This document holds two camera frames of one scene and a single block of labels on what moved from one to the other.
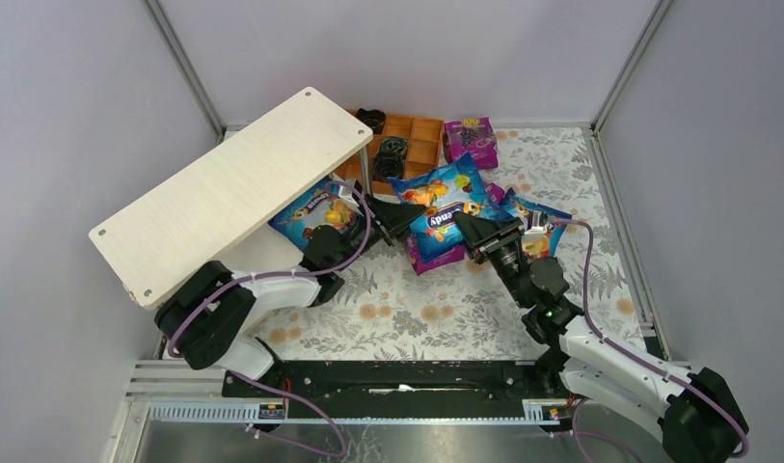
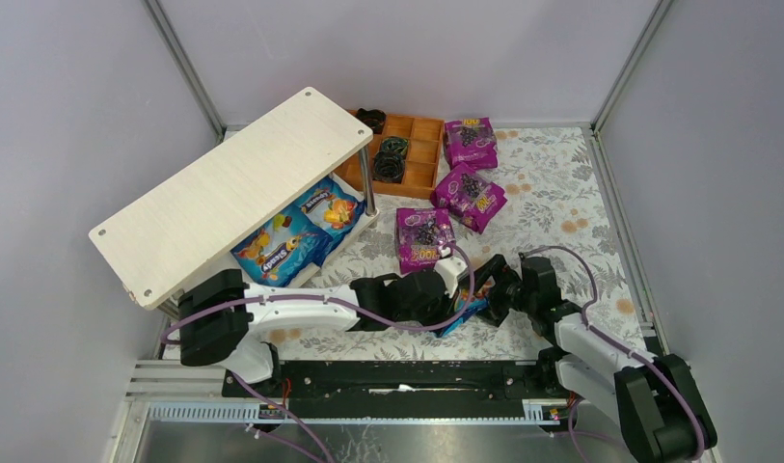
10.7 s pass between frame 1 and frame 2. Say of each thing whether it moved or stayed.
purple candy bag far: stayed
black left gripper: moved
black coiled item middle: stayed
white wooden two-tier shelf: stayed
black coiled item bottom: stayed
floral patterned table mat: stayed
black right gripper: moved
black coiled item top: stayed
